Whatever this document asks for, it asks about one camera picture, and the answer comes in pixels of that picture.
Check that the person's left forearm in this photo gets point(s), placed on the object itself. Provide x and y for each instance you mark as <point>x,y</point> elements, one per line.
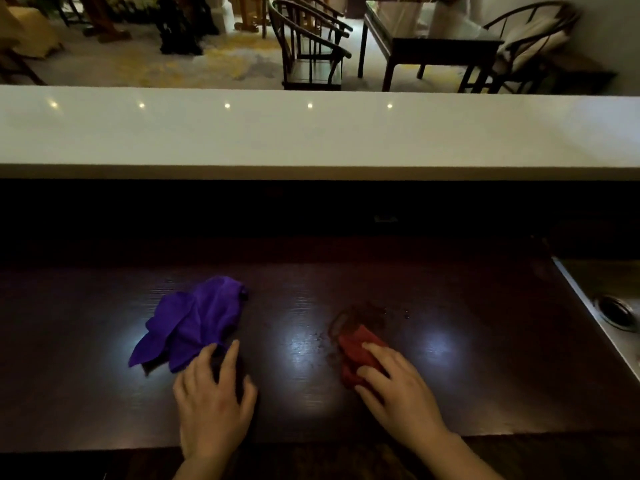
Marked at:
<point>200,470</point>

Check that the person's right thumb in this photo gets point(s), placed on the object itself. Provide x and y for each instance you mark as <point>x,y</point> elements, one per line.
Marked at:
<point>367,396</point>

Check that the person's left hand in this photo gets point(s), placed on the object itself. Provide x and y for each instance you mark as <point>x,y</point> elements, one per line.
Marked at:
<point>212,419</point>

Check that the dark armchair with cushion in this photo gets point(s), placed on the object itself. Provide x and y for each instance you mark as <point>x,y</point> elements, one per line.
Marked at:
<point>520,69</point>

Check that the person's left middle finger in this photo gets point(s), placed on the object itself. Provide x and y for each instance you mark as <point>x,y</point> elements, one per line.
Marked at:
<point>207,362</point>

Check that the white seat cushion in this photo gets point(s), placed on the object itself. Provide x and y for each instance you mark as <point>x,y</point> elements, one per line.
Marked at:
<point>535,39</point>

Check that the white bar counter ledge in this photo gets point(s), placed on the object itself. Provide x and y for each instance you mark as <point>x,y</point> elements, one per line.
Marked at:
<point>320,134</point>

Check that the round sink drain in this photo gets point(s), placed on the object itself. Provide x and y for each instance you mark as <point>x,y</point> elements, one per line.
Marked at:
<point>616,312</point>

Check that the dark wooden armchair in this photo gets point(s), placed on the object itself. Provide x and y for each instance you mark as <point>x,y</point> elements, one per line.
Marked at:
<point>327,17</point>
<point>312,64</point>

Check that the yellow upholstered seat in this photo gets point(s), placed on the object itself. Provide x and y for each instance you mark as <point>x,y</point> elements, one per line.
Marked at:
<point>32,32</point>

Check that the brown wooden stand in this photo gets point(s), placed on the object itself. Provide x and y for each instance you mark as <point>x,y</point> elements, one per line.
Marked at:
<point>102,19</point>

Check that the dark wooden table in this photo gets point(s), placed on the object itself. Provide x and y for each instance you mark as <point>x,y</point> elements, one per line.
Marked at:
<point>435,44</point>

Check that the dark low bench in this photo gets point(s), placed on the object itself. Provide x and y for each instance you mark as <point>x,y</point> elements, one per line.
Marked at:
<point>582,69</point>

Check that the person's left little finger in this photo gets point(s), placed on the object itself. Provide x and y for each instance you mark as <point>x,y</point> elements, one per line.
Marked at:
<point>178,392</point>

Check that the purple cleaning cloth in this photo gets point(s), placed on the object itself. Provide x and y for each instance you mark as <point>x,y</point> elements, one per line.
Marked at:
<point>200,314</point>

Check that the person's right hand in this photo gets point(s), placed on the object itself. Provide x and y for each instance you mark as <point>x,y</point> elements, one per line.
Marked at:
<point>407,404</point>

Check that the dark carved stand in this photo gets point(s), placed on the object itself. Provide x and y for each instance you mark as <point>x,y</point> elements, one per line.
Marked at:
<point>182,24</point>

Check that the person's right middle finger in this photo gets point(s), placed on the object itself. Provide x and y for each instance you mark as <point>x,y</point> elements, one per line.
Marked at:
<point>382,355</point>

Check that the red cleaning cloth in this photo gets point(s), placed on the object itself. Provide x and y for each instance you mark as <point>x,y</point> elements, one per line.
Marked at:
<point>356,352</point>

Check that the stainless steel sink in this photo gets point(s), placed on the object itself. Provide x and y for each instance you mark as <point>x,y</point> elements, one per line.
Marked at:
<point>600,284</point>

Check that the person's right forearm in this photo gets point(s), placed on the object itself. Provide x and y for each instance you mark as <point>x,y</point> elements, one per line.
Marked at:
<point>457,459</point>

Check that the person's left thumb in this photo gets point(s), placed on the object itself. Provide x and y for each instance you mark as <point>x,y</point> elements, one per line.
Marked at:
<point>251,392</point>

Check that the white vase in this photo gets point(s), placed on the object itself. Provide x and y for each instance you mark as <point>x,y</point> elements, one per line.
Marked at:
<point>447,17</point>

